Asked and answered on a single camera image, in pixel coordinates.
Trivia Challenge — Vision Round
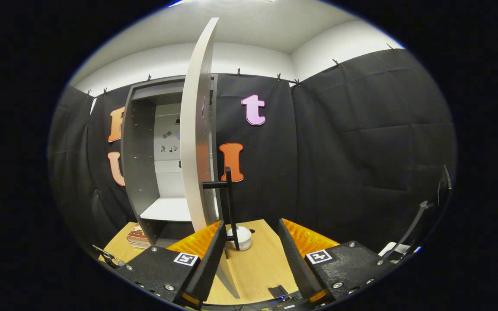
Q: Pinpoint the stack of books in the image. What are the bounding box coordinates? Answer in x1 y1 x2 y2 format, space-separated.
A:
126 222 152 250

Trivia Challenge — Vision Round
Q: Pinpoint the white flat panel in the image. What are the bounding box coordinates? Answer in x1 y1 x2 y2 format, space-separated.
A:
379 242 418 257

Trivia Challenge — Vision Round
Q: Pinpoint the dark grey cabinet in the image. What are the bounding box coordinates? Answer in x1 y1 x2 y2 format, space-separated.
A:
121 74 219 244

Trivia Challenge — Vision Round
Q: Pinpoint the white cabinet shelf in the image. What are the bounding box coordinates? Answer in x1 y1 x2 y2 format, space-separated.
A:
140 198 192 222

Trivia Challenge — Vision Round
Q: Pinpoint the black cabinet door handle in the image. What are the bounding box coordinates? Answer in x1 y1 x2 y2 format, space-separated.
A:
202 167 241 251

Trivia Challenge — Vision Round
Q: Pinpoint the row of black cloth clips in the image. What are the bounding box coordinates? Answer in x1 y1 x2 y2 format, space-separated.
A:
86 42 394 96

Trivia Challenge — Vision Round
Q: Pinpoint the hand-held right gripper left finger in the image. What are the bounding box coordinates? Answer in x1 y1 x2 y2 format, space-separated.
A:
115 219 227 309

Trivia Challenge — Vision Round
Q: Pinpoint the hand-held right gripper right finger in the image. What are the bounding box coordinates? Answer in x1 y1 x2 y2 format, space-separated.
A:
278 218 399 305

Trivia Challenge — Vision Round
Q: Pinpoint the black metal stand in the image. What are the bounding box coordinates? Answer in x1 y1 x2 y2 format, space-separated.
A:
383 164 453 260

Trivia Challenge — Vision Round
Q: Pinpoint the black backdrop cloth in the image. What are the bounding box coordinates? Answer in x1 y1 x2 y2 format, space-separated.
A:
48 41 457 264

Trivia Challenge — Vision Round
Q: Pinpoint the beige cabinet door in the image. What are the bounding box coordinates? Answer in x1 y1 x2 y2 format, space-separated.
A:
180 17 241 299

